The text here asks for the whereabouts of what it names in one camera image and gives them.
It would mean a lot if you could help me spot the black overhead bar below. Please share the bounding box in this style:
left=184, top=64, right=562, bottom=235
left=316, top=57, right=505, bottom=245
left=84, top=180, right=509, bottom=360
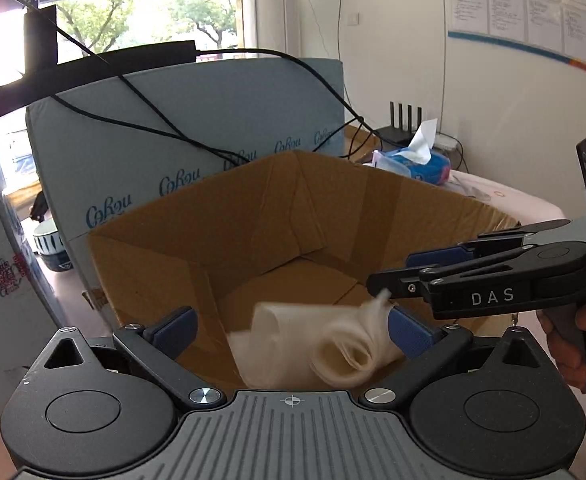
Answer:
left=0, top=40, right=197, bottom=132

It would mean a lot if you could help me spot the brown cardboard box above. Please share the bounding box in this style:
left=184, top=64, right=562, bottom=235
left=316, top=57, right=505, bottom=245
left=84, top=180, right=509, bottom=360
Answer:
left=87, top=150, right=521, bottom=391

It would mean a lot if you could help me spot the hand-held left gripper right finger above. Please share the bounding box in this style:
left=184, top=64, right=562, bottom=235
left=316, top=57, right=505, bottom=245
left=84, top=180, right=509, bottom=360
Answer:
left=360, top=306, right=556, bottom=408

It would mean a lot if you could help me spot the black router with antennas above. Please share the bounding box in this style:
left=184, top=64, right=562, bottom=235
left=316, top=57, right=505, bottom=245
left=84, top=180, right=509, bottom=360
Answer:
left=377, top=101, right=456, bottom=151

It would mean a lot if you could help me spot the white power strip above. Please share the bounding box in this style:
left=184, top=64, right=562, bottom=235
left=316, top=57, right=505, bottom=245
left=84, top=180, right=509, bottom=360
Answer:
left=432, top=132, right=464, bottom=153

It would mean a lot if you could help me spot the black power adapter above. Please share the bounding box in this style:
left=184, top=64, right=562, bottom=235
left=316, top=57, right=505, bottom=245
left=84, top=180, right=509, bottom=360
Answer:
left=22, top=4, right=60, bottom=72

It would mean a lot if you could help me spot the blue white patterned bowl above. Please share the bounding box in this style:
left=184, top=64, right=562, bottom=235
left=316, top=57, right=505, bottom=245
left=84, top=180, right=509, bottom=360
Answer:
left=33, top=217, right=74, bottom=272

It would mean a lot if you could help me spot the white air conditioner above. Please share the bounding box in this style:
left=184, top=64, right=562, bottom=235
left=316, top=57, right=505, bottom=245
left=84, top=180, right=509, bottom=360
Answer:
left=253, top=0, right=304, bottom=58

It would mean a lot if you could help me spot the blue script-print cardboard box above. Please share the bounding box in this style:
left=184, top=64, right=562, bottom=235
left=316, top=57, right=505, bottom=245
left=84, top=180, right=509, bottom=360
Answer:
left=25, top=56, right=346, bottom=256

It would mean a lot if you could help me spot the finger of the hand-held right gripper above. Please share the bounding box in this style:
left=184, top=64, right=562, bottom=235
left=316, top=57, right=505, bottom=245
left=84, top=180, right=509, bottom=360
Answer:
left=366, top=242, right=586, bottom=301
left=405, top=219, right=571, bottom=268

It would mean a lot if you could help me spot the white non-woven shopping bag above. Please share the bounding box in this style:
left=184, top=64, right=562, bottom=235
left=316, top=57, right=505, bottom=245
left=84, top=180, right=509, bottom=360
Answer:
left=225, top=287, right=409, bottom=391

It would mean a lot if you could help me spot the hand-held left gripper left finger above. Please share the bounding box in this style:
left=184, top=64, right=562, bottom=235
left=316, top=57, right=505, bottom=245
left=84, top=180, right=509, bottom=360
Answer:
left=35, top=305, right=226, bottom=411

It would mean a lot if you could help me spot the person's right hand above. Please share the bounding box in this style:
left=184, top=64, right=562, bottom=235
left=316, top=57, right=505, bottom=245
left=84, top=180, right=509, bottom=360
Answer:
left=537, top=297, right=586, bottom=395

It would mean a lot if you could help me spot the wall poster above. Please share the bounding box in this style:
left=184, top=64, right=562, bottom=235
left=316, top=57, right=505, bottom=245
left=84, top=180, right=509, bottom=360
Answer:
left=440, top=0, right=586, bottom=81

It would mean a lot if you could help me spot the blue tissue pack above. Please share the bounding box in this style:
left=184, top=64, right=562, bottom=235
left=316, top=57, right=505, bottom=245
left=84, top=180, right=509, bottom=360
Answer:
left=371, top=119, right=451, bottom=185

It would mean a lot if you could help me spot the black power cable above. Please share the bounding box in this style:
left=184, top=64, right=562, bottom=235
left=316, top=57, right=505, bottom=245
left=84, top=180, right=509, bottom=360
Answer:
left=195, top=47, right=381, bottom=141
left=53, top=25, right=254, bottom=166

